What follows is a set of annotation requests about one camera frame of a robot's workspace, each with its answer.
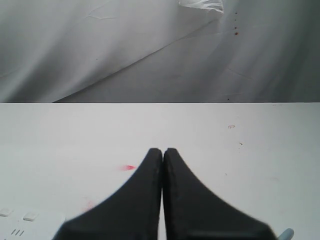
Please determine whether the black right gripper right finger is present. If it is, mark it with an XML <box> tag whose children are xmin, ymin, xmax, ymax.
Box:
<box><xmin>162</xmin><ymin>148</ymin><xmax>276</xmax><ymax>240</ymax></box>

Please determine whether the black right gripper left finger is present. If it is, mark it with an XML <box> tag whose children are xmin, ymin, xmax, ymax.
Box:
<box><xmin>56</xmin><ymin>148</ymin><xmax>163</xmax><ymax>240</ymax></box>

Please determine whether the white five-outlet power strip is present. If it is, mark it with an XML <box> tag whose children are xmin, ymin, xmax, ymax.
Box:
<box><xmin>0</xmin><ymin>206</ymin><xmax>66</xmax><ymax>240</ymax></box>

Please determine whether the grey backdrop cloth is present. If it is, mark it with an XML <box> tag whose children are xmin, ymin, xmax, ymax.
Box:
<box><xmin>0</xmin><ymin>0</ymin><xmax>320</xmax><ymax>103</ymax></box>

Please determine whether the grey power cable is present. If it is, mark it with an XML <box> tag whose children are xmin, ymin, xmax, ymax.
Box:
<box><xmin>279</xmin><ymin>228</ymin><xmax>295</xmax><ymax>240</ymax></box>

